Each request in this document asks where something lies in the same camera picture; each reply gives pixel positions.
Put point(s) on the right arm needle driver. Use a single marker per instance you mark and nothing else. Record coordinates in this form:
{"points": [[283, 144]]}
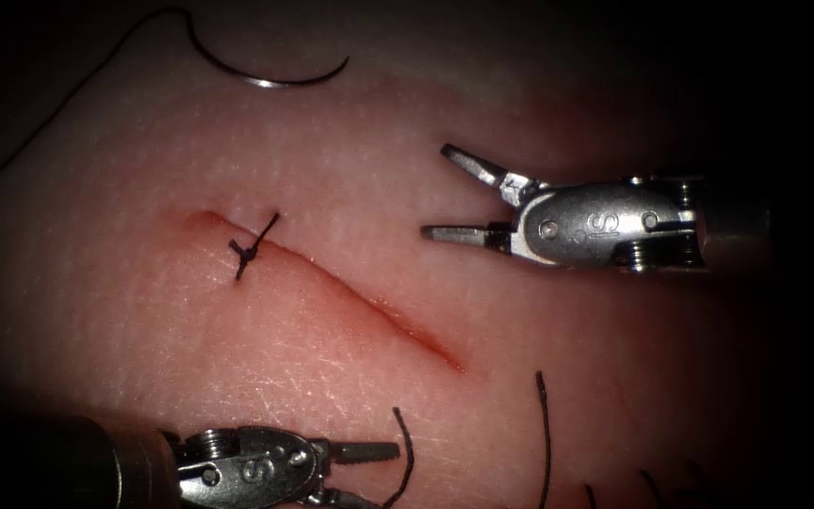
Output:
{"points": [[605, 223]]}

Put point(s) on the right arm needle driver jaw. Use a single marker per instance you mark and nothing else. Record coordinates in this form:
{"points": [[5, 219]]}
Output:
{"points": [[474, 164], [463, 235]]}

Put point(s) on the left arm needle driver jaw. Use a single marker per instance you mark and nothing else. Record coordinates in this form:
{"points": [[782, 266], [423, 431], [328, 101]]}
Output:
{"points": [[364, 451], [347, 500]]}

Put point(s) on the left arm needle driver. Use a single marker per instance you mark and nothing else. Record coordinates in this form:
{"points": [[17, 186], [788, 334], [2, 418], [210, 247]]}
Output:
{"points": [[251, 466]]}

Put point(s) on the dark left arm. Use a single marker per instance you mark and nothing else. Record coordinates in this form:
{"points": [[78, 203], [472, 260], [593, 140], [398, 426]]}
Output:
{"points": [[96, 466]]}

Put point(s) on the dark right arm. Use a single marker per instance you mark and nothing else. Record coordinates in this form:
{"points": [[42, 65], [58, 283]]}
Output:
{"points": [[732, 223]]}

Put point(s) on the short black thread piece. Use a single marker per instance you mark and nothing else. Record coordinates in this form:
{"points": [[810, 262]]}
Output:
{"points": [[653, 488], [545, 438], [590, 496], [405, 459]]}

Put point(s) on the tissue pad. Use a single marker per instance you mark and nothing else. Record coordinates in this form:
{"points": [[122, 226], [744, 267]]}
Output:
{"points": [[350, 184]]}

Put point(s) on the black stitching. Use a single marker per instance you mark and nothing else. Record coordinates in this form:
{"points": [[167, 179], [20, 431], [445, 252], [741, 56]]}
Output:
{"points": [[251, 247]]}

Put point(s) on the curved steel needle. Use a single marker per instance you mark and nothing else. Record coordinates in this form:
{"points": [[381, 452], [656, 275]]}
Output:
{"points": [[266, 71]]}

